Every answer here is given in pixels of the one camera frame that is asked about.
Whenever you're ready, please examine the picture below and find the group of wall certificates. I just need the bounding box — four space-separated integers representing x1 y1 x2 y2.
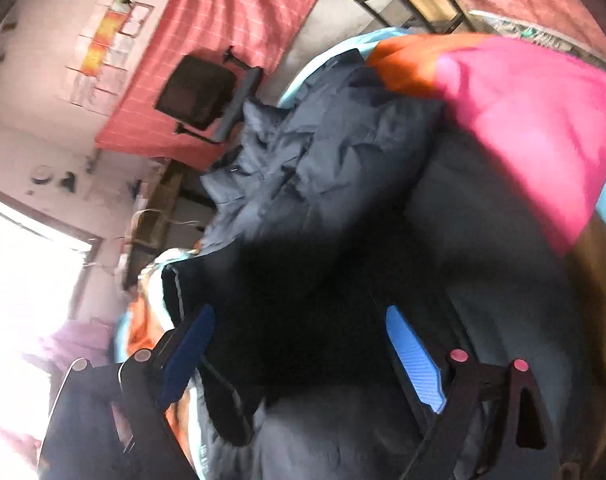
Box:
65 0 156 111

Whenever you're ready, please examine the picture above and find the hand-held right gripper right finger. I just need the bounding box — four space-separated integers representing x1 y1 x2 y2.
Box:
383 304 564 480

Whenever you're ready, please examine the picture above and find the window with brown frame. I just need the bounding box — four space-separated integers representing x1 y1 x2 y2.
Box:
0 182 104 461

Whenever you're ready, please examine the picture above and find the red checkered wall cloth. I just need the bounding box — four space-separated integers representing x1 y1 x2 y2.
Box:
97 0 334 171

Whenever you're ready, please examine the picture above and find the pink curtain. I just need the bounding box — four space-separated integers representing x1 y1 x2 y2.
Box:
25 320 118 376

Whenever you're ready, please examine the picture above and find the dark navy padded jacket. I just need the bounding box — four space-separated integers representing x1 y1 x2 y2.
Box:
160 47 601 480

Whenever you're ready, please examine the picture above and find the colourful patchwork blanket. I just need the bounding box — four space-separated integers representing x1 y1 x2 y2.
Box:
113 27 606 480

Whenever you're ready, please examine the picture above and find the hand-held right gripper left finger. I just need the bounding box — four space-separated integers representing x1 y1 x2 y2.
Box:
38 304 219 480

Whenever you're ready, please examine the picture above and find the wooden desk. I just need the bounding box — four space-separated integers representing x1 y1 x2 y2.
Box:
125 160 209 286

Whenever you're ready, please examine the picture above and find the black office chair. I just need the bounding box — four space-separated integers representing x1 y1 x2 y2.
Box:
154 46 264 143

